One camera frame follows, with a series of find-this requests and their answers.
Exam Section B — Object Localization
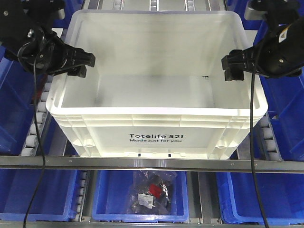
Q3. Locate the black right cable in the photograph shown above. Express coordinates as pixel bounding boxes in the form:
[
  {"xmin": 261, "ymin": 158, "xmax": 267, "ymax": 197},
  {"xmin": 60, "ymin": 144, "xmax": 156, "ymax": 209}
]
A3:
[{"xmin": 248, "ymin": 42, "xmax": 270, "ymax": 228}]

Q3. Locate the white roller track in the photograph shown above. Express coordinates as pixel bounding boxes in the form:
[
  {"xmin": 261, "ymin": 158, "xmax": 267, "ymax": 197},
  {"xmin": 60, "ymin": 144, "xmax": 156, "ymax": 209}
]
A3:
[
  {"xmin": 20, "ymin": 75, "xmax": 52, "ymax": 156},
  {"xmin": 73, "ymin": 171, "xmax": 89, "ymax": 222},
  {"xmin": 257, "ymin": 113, "xmax": 284, "ymax": 162}
]

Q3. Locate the white Totelife plastic tote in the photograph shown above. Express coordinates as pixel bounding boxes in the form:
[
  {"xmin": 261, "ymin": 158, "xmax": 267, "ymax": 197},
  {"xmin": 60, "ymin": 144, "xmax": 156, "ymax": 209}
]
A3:
[{"xmin": 46, "ymin": 10, "xmax": 268, "ymax": 160}]

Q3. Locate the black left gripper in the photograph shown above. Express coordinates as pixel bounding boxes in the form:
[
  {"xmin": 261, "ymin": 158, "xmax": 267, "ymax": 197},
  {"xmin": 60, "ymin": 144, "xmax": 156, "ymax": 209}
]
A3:
[{"xmin": 0, "ymin": 0, "xmax": 95, "ymax": 78}]

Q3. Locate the blue bin lower right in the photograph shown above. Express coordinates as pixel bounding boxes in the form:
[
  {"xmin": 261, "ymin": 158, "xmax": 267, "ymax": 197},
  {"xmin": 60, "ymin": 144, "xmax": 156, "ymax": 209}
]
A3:
[{"xmin": 216, "ymin": 172, "xmax": 304, "ymax": 225}]

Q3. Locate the plastic bag of black parts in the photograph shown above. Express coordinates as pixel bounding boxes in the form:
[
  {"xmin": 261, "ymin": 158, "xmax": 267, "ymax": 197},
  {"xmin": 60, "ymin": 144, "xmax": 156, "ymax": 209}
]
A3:
[{"xmin": 125, "ymin": 171, "xmax": 178, "ymax": 215}]

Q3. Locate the black left cable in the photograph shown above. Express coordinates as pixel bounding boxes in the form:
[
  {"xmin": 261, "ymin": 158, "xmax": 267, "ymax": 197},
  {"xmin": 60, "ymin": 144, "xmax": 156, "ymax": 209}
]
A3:
[{"xmin": 18, "ymin": 42, "xmax": 46, "ymax": 228}]

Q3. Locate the black cable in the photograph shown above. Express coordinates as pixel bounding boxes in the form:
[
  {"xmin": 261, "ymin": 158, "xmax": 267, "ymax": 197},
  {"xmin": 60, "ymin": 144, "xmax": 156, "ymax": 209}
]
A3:
[
  {"xmin": 248, "ymin": 42, "xmax": 270, "ymax": 228},
  {"xmin": 18, "ymin": 42, "xmax": 46, "ymax": 228}
]

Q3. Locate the left white roller track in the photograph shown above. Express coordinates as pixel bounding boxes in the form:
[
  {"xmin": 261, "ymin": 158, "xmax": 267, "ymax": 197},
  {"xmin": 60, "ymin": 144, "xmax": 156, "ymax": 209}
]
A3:
[{"xmin": 20, "ymin": 75, "xmax": 52, "ymax": 156}]

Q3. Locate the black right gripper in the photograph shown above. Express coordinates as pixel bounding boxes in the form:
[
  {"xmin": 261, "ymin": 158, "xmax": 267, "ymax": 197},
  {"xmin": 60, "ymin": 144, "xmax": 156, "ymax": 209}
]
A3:
[{"xmin": 221, "ymin": 0, "xmax": 304, "ymax": 81}]

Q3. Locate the blue bin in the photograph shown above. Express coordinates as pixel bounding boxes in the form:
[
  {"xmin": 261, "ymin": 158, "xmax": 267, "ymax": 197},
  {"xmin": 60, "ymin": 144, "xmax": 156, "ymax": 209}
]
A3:
[
  {"xmin": 92, "ymin": 171, "xmax": 190, "ymax": 223},
  {"xmin": 216, "ymin": 172, "xmax": 304, "ymax": 225},
  {"xmin": 253, "ymin": 21, "xmax": 304, "ymax": 162},
  {"xmin": 0, "ymin": 47, "xmax": 34, "ymax": 155},
  {"xmin": 0, "ymin": 169, "xmax": 81, "ymax": 221}
]

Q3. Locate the right white roller track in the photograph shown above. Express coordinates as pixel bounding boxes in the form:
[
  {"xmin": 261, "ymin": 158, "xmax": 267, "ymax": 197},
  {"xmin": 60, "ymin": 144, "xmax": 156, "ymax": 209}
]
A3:
[{"xmin": 257, "ymin": 113, "xmax": 284, "ymax": 162}]

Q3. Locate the blue bin upper left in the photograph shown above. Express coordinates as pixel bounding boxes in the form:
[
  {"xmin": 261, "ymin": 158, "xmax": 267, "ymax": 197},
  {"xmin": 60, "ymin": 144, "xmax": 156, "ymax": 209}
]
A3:
[{"xmin": 0, "ymin": 47, "xmax": 34, "ymax": 155}]

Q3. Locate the blue bin lower middle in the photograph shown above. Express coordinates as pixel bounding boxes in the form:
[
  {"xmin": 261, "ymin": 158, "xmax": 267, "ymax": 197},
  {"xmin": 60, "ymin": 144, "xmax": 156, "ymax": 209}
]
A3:
[{"xmin": 92, "ymin": 171, "xmax": 190, "ymax": 223}]

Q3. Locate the blue bin lower left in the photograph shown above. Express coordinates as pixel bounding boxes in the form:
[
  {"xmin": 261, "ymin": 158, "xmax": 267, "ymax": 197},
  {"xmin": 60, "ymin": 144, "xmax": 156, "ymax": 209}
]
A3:
[{"xmin": 0, "ymin": 169, "xmax": 81, "ymax": 221}]

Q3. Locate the lower white roller track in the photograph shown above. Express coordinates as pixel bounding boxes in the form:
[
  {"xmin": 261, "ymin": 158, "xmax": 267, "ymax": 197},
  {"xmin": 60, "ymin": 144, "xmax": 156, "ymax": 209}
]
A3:
[{"xmin": 73, "ymin": 171, "xmax": 89, "ymax": 222}]

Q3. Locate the blue bin upper right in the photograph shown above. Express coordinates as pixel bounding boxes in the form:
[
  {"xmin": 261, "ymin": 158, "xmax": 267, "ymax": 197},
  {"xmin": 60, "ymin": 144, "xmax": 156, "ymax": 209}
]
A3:
[{"xmin": 253, "ymin": 21, "xmax": 304, "ymax": 162}]

